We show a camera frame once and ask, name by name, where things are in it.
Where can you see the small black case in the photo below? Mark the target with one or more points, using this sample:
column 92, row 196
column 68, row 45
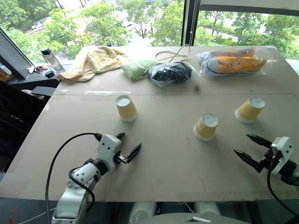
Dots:
column 49, row 74

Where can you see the grey robot torso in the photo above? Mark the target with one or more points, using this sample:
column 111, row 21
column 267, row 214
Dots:
column 194, row 219

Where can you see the white rounded robot leg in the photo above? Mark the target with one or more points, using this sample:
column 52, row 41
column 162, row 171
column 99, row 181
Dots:
column 141, row 212
column 206, row 208

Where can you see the orange canvas sneaker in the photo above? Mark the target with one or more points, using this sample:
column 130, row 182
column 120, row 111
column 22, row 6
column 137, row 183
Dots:
column 243, row 52
column 236, row 64

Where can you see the folded light green cloth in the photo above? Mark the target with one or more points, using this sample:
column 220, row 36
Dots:
column 135, row 68

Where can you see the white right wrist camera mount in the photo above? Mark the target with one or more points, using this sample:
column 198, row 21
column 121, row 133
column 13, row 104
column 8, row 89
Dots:
column 283, row 151

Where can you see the yellow ribbed paper cup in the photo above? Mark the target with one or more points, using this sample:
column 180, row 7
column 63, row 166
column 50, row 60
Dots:
column 126, row 109
column 205, row 128
column 250, row 110

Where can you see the clear plastic shoe bag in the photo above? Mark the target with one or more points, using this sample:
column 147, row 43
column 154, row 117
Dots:
column 268, row 58

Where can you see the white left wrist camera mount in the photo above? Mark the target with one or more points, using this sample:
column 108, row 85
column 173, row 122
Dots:
column 108, row 149

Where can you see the clear tape strip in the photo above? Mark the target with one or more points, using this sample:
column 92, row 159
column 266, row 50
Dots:
column 107, row 92

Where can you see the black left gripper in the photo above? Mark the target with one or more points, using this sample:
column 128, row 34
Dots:
column 118, row 157

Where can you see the small red items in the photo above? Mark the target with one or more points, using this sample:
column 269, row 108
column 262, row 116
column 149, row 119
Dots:
column 41, row 68

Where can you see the dark window frame post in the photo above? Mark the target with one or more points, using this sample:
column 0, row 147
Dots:
column 190, row 21

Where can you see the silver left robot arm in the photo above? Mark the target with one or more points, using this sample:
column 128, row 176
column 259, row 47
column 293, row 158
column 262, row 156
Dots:
column 77, row 186

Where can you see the clear bag of black items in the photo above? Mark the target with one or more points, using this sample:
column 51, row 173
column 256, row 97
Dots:
column 170, row 73

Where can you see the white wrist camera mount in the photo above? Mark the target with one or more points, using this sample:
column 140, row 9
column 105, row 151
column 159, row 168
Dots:
column 108, row 149
column 283, row 151

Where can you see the crumpled white tissue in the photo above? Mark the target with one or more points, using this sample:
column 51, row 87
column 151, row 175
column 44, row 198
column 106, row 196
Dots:
column 30, row 69

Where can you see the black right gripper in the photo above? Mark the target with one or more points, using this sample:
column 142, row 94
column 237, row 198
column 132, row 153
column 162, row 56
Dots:
column 268, row 158

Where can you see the pale yellow towel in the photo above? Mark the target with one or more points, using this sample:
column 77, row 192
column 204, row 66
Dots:
column 98, row 60

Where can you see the clear water bottle black cap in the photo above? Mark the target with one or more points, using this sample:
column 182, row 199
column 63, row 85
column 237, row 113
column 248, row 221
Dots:
column 52, row 60

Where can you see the black chair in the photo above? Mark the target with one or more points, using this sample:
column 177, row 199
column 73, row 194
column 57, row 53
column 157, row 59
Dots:
column 16, row 116

